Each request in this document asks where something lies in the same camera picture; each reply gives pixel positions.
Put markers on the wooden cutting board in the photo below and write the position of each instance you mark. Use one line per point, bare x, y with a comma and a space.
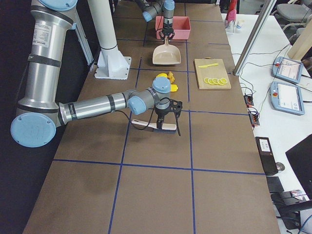
211, 72

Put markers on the orange toy food piece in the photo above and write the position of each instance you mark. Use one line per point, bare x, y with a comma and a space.
170, 77

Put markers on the teach pendant tablet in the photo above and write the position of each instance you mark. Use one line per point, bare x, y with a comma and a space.
286, 98
287, 69

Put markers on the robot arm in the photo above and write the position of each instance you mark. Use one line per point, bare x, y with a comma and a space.
38, 115
163, 7

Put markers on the far teach pendant tablet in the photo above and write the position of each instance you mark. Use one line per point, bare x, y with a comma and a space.
287, 69

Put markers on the aluminium frame post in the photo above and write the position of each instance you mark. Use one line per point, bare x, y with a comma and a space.
259, 24

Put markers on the yellow toy pepper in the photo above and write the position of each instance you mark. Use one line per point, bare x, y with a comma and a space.
174, 88

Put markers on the beige plastic dustpan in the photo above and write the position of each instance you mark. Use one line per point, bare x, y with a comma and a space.
166, 54

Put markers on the black box device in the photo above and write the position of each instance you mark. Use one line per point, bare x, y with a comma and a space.
266, 156

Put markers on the near teach pendant tablet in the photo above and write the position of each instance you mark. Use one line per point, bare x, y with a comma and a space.
286, 98

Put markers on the pink plastic bin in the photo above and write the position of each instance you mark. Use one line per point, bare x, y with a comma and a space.
181, 27

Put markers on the black laptop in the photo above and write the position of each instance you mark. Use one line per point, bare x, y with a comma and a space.
300, 159

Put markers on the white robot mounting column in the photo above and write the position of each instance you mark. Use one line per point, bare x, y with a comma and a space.
111, 63

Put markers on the yellow toy corn cob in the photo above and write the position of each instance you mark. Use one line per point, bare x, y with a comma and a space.
162, 75

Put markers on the yellow plastic knife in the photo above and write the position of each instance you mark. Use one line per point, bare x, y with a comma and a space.
208, 65

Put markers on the orange connector module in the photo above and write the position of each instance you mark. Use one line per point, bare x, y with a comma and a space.
254, 118
249, 100

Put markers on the white hand brush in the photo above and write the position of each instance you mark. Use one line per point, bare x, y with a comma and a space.
165, 128

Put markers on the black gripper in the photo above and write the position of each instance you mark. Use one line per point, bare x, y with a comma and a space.
167, 26
162, 113

